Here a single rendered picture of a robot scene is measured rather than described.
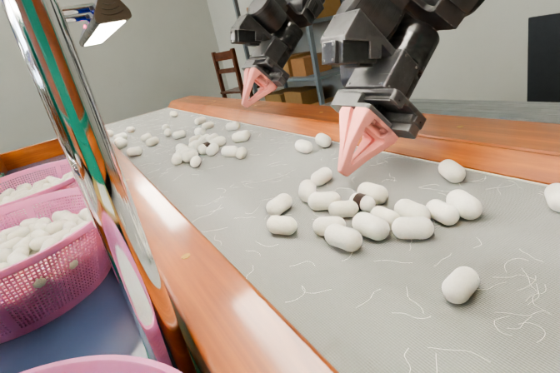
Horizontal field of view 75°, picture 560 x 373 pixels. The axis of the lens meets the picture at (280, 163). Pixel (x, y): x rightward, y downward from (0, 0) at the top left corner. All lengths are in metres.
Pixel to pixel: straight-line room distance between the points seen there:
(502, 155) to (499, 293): 0.21
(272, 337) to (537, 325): 0.16
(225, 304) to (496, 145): 0.35
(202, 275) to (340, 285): 0.11
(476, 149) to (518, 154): 0.05
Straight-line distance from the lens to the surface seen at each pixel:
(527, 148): 0.48
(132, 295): 0.25
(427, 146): 0.53
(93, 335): 0.48
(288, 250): 0.36
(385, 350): 0.26
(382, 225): 0.34
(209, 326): 0.27
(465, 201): 0.37
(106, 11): 0.98
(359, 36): 0.42
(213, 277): 0.31
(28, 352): 0.51
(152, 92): 5.20
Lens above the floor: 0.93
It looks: 19 degrees down
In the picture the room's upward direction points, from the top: 12 degrees counter-clockwise
